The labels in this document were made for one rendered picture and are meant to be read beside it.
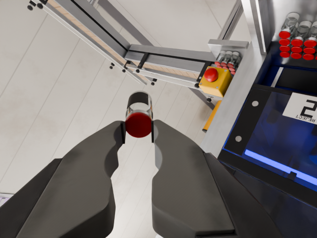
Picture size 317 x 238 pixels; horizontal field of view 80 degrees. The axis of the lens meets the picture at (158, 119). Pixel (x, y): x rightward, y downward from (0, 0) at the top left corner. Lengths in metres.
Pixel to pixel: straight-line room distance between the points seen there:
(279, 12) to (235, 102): 0.22
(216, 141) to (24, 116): 2.44
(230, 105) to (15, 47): 2.38
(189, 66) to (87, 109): 2.22
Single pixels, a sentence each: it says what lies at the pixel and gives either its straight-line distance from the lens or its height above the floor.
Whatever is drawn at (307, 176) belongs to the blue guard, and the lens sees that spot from 0.50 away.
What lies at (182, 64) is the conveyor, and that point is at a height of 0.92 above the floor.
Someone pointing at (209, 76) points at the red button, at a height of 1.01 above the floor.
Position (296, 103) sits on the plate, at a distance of 0.54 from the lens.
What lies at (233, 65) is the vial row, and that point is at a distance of 0.67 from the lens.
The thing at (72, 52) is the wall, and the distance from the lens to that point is 2.73.
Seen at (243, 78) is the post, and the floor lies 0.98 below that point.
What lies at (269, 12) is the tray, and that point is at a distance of 0.52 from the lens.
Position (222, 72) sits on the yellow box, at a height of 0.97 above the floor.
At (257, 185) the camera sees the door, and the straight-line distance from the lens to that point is 0.51.
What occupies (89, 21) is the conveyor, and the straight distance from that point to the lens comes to 1.05.
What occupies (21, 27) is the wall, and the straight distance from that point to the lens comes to 2.65.
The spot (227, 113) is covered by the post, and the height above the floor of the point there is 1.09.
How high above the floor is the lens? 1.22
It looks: 4 degrees down
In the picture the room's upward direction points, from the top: 153 degrees counter-clockwise
